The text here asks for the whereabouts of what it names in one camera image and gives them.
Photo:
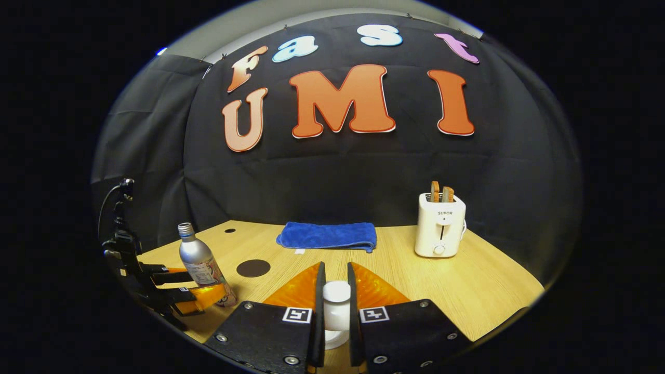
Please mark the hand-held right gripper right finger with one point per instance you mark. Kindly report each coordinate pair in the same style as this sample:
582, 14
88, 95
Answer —
354, 322

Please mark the blue towel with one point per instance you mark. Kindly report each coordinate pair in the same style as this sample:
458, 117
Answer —
327, 236

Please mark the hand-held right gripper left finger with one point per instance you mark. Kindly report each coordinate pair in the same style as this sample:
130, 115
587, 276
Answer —
319, 311

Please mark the toast slice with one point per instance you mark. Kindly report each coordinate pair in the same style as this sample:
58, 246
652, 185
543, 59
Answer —
435, 191
448, 194

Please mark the silver water bottle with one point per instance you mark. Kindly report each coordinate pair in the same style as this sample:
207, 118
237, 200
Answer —
197, 257

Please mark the dark round coaster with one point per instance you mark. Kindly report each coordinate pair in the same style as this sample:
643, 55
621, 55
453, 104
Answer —
253, 268

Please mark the white teacup lid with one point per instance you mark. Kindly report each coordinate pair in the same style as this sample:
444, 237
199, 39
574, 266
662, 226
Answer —
336, 298

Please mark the white toaster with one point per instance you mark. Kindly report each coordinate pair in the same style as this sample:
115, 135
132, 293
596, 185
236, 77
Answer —
439, 231

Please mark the black backdrop cloth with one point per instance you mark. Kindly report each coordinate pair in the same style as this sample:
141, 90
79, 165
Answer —
337, 176

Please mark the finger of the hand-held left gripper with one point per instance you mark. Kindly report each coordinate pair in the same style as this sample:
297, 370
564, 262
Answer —
197, 298
171, 278

